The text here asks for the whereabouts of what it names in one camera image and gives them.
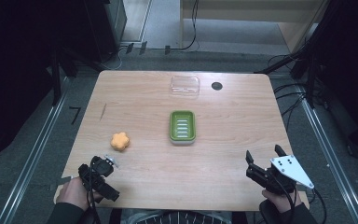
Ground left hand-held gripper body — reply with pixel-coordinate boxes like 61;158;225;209
77;154;121;204

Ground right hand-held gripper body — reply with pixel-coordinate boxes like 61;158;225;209
245;154;315;196

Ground person's right hand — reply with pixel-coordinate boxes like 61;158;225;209
261;189;303;215

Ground person's left hand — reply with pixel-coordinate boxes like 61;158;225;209
55;175;104;213

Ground orange flower-shaped soap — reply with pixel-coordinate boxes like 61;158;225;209
110;131;131;153

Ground black tape floor mark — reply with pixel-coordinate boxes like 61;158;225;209
68;105;82;126

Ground green soap dish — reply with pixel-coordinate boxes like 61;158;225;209
168;109;197;147

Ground person's striped clothing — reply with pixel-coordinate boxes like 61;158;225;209
117;208;235;224

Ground black metal stand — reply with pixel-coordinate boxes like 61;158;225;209
254;0;339;109
49;43;106;107

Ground clear plastic container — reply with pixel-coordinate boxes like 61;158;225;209
170;75;201;98

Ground beige wooden furniture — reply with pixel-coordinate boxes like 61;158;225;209
179;0;331;54

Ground dark cabinet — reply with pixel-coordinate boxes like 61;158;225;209
82;0;129;63

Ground metal floor rail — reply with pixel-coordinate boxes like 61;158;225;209
298;92;358;224
0;76;72;224

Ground right hand-held gripper cable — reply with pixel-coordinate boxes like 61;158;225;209
307;186;328;224

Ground bundle of black floor cables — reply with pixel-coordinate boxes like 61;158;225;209
267;54;312;130

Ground white floor cable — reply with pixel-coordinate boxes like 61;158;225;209
100;46;129;71

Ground black hanging cable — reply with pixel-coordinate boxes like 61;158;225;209
167;0;200;52

